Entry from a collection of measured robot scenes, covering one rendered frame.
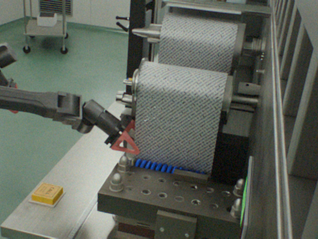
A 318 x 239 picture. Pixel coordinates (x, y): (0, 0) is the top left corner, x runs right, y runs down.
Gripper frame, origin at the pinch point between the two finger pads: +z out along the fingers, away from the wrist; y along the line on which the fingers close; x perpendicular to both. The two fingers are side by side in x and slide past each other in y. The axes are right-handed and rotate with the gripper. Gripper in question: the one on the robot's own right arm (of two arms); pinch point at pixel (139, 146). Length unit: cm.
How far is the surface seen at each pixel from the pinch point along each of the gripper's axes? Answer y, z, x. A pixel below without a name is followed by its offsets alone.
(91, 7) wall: -560, -158, -178
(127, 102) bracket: -7.9, -10.7, 5.2
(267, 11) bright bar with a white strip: -29, 6, 48
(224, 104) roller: 0.2, 10.2, 26.7
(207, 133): 0.6, 12.1, 17.1
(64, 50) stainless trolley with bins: -402, -124, -192
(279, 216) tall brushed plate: 73, 7, 47
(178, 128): 0.5, 5.1, 12.7
